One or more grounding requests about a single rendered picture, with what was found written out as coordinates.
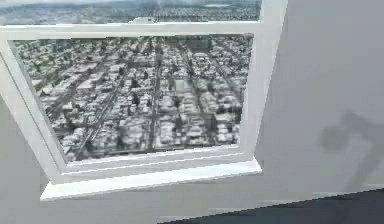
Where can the white framed window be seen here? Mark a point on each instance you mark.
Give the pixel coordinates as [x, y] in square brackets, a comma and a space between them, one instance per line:
[140, 100]

